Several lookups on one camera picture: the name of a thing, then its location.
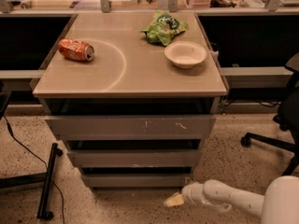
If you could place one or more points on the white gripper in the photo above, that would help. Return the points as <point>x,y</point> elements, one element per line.
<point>188,191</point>

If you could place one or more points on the grey bottom drawer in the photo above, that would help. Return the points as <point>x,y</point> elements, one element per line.
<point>135,181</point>

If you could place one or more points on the grey drawer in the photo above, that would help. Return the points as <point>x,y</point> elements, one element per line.
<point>135,181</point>
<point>164,158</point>
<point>151,127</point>

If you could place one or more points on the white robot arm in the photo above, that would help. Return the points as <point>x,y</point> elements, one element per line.
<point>279,204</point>

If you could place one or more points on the grey drawer cabinet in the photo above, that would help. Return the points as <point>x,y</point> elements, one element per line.
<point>128,76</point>

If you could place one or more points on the grey middle drawer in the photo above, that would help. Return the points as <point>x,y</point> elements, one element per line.
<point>164,158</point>

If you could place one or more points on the grey top drawer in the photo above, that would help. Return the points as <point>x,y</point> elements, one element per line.
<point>151,127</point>

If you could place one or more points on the black office chair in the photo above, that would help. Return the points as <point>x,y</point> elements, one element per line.
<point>287,118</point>

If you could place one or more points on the white paper bowl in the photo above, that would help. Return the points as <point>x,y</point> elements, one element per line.
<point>185,54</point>

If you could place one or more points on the black metal stand base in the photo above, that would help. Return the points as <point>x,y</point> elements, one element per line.
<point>44,178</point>

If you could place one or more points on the green chip bag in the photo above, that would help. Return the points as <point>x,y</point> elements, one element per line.
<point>163,28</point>

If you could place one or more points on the crushed orange soda can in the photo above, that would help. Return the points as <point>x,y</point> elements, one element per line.
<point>76,50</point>

